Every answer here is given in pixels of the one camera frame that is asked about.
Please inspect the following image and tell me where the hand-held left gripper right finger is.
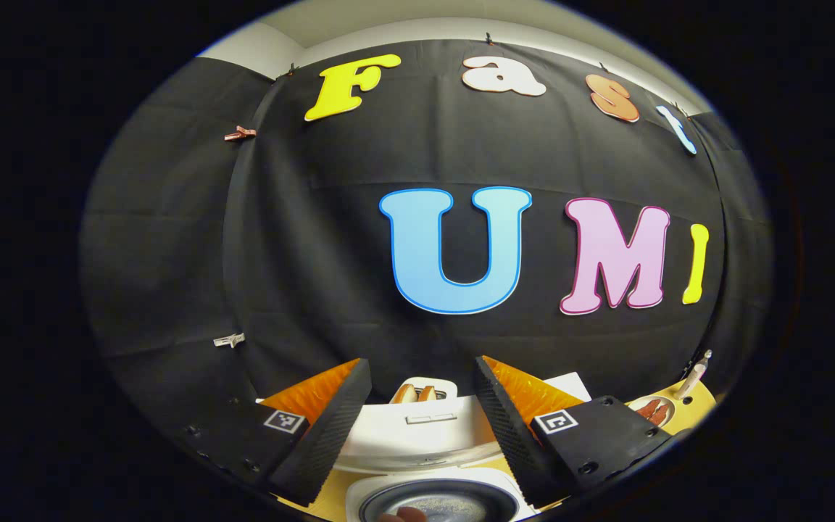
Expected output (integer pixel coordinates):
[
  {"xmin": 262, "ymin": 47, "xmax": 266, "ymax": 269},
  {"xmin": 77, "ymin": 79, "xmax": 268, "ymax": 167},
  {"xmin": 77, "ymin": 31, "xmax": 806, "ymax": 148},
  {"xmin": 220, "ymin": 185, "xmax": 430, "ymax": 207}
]
[{"xmin": 473, "ymin": 355, "xmax": 686, "ymax": 508}]

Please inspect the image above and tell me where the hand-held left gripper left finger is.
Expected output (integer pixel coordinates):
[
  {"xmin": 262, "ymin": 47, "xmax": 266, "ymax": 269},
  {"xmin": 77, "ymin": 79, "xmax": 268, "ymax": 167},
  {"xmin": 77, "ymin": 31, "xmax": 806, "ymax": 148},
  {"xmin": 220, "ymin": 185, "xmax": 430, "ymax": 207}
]
[{"xmin": 171, "ymin": 357, "xmax": 373, "ymax": 507}]

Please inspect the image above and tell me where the white rice cooker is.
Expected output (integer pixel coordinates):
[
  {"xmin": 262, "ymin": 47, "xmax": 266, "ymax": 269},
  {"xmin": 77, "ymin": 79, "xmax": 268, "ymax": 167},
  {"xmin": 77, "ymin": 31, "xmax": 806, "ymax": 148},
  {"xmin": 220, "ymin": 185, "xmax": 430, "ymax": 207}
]
[{"xmin": 331, "ymin": 372, "xmax": 594, "ymax": 522}]

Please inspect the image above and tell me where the white toaster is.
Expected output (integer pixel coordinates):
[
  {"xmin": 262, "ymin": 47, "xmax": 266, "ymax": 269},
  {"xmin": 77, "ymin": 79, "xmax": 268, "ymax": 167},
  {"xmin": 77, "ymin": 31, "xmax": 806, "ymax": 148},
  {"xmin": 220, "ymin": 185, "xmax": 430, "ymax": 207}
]
[{"xmin": 389, "ymin": 377, "xmax": 458, "ymax": 405}]

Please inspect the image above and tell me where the white round plate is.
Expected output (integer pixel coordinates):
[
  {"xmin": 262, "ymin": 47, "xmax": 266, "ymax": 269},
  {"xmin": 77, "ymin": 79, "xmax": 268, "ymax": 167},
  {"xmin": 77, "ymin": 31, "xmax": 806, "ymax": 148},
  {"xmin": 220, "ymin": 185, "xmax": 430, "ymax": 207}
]
[{"xmin": 626, "ymin": 395, "xmax": 677, "ymax": 428}]

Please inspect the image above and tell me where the clear bottle with pink label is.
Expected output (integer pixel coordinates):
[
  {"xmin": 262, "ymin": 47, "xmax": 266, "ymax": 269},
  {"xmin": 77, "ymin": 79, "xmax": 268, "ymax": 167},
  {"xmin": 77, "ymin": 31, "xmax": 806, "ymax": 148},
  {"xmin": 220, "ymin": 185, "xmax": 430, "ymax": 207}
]
[{"xmin": 675, "ymin": 349, "xmax": 713, "ymax": 399}]

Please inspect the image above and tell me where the black backdrop cloth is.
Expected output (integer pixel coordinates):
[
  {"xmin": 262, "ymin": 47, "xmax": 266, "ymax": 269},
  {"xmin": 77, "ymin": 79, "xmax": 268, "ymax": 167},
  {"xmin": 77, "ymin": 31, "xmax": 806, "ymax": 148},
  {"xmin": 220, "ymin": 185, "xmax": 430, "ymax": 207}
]
[{"xmin": 78, "ymin": 36, "xmax": 773, "ymax": 436}]

